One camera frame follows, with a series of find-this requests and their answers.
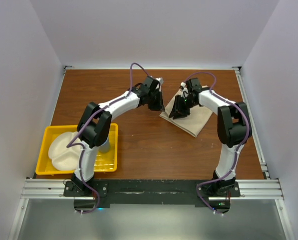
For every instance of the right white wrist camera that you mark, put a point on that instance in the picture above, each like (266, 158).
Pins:
(184, 90)

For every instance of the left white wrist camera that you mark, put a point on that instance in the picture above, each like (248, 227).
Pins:
(160, 80)

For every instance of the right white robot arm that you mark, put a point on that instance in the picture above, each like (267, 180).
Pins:
(233, 129)

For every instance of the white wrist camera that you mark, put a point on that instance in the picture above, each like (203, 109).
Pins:
(160, 80)
(184, 90)

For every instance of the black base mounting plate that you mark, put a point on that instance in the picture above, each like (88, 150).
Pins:
(104, 193)

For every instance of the white divided plate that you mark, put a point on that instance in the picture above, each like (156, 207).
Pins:
(63, 158)

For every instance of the yellow plastic tray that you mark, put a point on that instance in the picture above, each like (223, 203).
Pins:
(105, 162)

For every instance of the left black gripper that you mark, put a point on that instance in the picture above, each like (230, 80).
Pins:
(159, 106)

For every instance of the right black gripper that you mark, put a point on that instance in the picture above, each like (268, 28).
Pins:
(175, 112)

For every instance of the aluminium table frame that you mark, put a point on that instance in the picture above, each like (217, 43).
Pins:
(79, 85)

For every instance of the beige cloth napkin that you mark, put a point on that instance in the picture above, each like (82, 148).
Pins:
(192, 124)

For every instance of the blue plastic cup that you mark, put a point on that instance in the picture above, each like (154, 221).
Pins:
(105, 147)

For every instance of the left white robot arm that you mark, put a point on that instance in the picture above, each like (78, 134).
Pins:
(94, 125)

